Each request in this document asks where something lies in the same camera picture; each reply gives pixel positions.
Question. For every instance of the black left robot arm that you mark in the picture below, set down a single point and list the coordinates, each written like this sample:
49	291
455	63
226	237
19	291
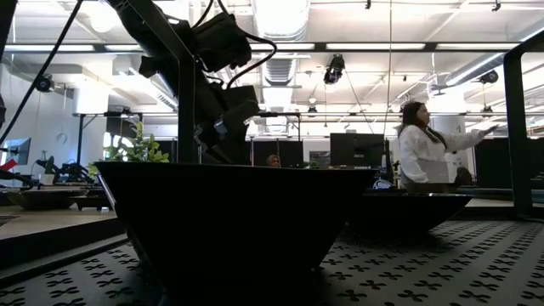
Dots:
161	68

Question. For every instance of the person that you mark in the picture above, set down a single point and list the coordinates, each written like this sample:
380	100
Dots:
418	149
273	160

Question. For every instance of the black partition row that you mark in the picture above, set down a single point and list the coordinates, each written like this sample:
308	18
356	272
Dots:
289	153

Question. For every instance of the black ceiling spotlight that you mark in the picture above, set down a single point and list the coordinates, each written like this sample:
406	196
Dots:
312	111
334	68
489	77
44	83

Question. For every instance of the green artificial plant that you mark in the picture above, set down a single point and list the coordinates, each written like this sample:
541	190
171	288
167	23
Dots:
140	151

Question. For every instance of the large black screen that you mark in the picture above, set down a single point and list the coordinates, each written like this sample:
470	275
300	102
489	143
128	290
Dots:
357	149

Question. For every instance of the white and blue object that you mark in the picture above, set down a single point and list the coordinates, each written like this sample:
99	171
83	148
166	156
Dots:
383	184

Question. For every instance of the black tabletop equipment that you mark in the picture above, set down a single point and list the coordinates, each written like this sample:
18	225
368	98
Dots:
68	172

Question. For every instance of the white cup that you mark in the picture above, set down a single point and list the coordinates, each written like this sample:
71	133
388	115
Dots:
47	179

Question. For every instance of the computer monitor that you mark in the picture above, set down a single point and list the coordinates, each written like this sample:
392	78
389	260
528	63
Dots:
19	149

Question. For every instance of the white round column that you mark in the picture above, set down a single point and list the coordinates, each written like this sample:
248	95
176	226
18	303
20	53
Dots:
455	124

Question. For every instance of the red bar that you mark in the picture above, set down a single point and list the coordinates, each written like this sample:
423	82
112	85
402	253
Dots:
7	165

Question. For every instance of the black office chair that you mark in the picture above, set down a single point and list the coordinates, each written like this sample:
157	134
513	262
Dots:
463	176

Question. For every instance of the black perforated metal tray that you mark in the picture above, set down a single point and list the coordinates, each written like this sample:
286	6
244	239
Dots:
425	263

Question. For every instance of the black partition panel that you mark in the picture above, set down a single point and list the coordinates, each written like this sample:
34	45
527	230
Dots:
489	161

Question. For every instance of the silver ventilation duct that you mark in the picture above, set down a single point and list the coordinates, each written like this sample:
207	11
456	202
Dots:
278	70

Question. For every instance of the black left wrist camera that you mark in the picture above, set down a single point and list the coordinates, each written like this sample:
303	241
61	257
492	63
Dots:
223	40

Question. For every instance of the black rig frame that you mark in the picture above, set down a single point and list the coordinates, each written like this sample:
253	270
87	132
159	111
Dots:
497	193

